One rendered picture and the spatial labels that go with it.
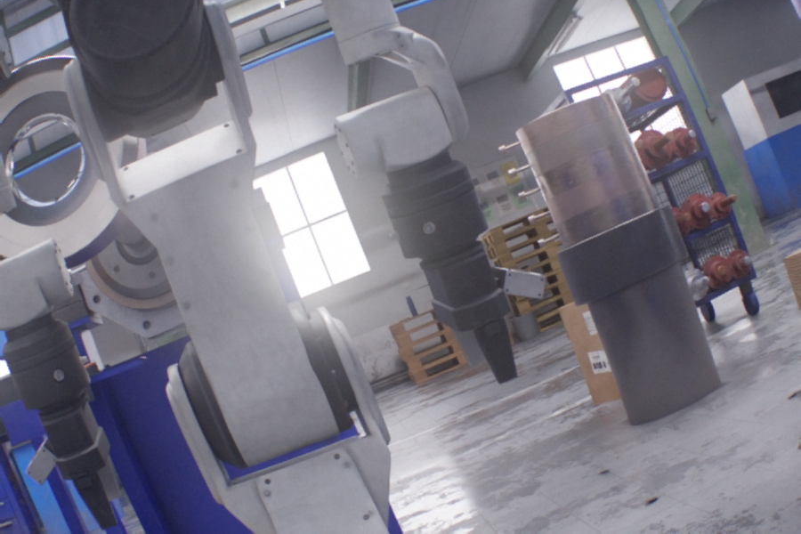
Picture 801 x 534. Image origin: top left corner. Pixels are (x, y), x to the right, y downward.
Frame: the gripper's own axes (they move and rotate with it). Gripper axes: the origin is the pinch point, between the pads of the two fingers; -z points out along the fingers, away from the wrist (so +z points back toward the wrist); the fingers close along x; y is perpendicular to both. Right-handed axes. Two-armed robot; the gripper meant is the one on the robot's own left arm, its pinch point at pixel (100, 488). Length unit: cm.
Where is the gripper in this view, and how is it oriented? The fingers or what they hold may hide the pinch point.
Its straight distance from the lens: 113.5
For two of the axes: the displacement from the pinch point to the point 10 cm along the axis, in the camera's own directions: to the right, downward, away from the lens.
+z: -3.4, -9.3, -1.3
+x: -2.0, -0.6, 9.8
